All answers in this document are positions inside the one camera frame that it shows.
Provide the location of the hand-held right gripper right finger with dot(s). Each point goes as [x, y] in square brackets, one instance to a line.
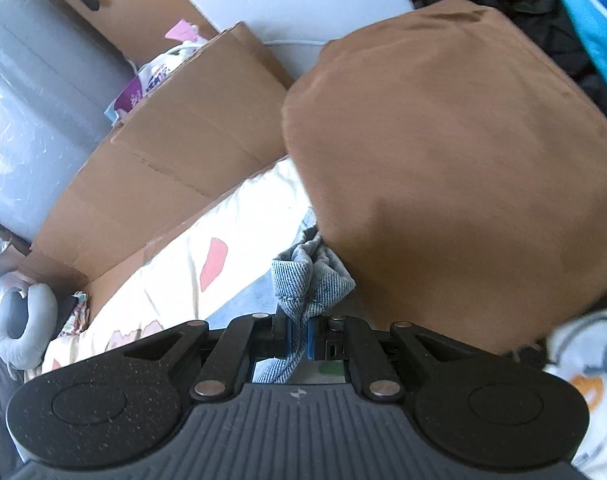
[313, 342]

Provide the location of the folded brown garment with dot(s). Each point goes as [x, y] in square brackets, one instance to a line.
[458, 160]

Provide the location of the black pouch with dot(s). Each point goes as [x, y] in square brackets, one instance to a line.
[65, 312]

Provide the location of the grey plastic-wrapped mattress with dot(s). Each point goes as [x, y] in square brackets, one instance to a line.
[33, 110]

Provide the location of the brown cardboard panel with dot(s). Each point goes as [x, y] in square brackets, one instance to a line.
[133, 0]

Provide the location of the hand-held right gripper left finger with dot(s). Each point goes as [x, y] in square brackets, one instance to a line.
[278, 335]

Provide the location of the cream printed bed sheet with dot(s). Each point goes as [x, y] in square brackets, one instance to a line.
[183, 270]

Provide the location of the light blue denim pants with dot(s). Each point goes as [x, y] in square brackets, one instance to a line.
[303, 275]

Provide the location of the floral cloth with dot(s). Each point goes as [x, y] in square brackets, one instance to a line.
[75, 315]

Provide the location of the flattened cardboard box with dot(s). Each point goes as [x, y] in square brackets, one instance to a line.
[158, 185]

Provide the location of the white printed cloth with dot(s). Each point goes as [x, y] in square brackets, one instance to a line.
[593, 360]

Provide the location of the colourful plastic bag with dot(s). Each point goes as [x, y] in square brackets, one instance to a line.
[153, 75]

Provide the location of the blue and orange cloth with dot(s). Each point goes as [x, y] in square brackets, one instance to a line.
[593, 10]

